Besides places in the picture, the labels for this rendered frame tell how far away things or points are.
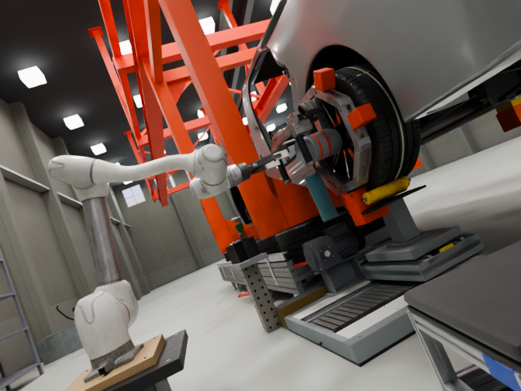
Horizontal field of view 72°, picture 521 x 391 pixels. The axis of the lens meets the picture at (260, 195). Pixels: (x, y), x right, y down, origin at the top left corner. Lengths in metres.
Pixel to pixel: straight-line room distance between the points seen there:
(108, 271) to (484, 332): 1.43
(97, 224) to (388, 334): 1.24
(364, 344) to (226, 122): 1.46
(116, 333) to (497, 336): 1.24
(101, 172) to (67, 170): 0.13
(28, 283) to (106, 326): 6.48
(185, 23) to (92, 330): 1.85
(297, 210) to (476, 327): 1.72
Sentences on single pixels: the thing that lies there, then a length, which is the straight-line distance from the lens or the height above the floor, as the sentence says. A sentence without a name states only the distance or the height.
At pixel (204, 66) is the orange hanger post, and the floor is 1.65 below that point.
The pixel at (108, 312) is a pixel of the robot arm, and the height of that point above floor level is 0.52.
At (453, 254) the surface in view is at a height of 0.13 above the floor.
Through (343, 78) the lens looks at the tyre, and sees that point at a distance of 1.79.
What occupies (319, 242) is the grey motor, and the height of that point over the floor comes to 0.39.
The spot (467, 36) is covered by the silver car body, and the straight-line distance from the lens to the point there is 1.40.
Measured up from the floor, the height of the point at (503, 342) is 0.33.
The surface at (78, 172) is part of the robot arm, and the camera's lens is 1.57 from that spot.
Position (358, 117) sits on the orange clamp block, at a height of 0.84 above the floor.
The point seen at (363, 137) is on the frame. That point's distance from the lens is 1.68.
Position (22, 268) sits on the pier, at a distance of 7.97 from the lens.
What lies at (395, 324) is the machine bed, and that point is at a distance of 1.48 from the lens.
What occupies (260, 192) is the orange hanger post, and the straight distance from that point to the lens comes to 2.17.
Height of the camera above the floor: 0.56
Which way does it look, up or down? 5 degrees up
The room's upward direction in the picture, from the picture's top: 23 degrees counter-clockwise
